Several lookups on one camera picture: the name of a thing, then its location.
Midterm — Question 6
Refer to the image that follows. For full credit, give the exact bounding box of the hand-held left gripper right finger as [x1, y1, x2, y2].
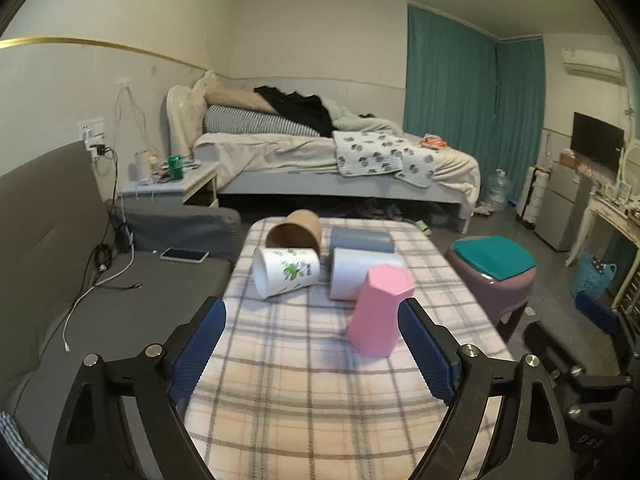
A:
[397, 297, 567, 480]

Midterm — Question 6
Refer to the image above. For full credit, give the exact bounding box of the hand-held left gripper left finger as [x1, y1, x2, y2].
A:
[47, 296, 227, 480]

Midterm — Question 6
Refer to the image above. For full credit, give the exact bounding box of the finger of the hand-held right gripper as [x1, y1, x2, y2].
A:
[574, 291, 633, 358]

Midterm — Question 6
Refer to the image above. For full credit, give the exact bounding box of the pink hexagonal cup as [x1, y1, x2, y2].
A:
[345, 263, 416, 359]

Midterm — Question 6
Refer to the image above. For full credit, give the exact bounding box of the plain white cup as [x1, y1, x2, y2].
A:
[328, 247, 406, 302]

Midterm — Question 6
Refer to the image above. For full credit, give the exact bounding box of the white cup with green print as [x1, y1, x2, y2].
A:
[251, 246, 321, 301]

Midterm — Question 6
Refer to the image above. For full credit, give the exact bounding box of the grey cup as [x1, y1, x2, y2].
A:
[329, 226, 396, 257]

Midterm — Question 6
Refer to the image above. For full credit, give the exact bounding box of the brown cup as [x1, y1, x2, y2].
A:
[265, 209, 323, 251]

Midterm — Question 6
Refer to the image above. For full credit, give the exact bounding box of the blue laundry basket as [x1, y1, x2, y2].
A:
[571, 252, 618, 301]

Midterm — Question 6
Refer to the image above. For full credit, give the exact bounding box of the purple plastic stool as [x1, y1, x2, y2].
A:
[445, 235, 537, 343]

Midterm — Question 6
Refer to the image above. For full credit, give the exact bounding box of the white dressing table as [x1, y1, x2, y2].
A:
[565, 180, 640, 271]

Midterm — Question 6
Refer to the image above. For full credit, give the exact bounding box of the white smartphone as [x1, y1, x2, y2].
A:
[160, 247, 210, 264]

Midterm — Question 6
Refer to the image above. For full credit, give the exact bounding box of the plaid table cloth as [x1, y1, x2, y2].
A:
[182, 216, 516, 480]

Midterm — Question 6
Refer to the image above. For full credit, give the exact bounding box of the grey small fridge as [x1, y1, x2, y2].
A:
[535, 164, 596, 252]

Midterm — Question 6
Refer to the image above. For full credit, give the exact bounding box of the teal seat cushion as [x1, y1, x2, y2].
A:
[451, 236, 536, 281]

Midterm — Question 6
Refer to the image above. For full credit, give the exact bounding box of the clear water jug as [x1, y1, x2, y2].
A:
[486, 169, 511, 211]

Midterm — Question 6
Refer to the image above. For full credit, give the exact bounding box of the white nightstand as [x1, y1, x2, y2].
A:
[121, 161, 221, 208]

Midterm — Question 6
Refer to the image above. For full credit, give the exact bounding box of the black television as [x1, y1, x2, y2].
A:
[571, 112, 626, 173]

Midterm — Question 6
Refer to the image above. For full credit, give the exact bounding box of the grey sofa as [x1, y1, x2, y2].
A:
[0, 140, 243, 461]

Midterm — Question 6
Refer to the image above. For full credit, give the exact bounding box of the blue checked cloth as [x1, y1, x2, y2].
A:
[0, 411, 48, 480]

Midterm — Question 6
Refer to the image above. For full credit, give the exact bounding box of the patterned white blanket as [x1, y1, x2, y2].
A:
[332, 130, 437, 188]

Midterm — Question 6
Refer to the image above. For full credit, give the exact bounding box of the bed with white headboard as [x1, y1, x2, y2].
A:
[166, 71, 481, 233]

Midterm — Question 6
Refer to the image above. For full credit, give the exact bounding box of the striped pillow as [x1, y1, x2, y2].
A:
[202, 105, 321, 137]

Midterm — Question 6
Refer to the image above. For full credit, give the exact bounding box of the pale green blanket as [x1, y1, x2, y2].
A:
[322, 97, 401, 133]

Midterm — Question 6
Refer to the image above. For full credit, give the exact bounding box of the white air conditioner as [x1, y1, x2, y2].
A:
[561, 48, 623, 83]

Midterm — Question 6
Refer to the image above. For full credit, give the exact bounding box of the beige pillow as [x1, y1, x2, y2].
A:
[205, 87, 273, 112]

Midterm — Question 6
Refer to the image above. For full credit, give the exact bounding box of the black clothing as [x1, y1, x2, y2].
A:
[253, 86, 335, 137]

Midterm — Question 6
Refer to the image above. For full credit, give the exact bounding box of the teal curtain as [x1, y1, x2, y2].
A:
[403, 4, 546, 181]

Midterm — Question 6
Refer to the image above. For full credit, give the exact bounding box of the white charging cable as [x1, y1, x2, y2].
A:
[64, 250, 136, 353]

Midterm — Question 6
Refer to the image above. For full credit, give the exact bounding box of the black cable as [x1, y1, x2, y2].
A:
[92, 242, 143, 291]

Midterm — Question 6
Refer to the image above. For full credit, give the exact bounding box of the white wall socket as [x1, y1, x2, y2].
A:
[77, 118, 107, 140]

